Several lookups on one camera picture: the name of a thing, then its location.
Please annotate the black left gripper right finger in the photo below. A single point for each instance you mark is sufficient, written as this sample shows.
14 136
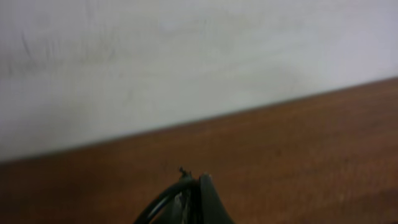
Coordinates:
213 210

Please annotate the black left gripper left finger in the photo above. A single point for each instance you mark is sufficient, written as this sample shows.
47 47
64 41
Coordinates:
183 208

